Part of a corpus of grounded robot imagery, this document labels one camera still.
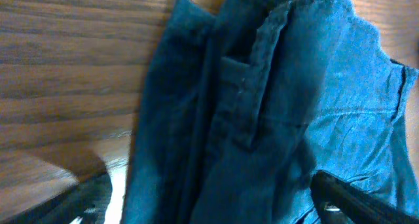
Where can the dark blue shorts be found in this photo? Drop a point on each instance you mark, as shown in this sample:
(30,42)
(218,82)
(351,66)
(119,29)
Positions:
(239,109)

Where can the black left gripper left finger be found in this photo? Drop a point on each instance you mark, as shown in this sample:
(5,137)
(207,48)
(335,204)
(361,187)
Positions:
(88,200)

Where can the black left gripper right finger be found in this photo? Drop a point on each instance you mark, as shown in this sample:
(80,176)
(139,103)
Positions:
(338,202)

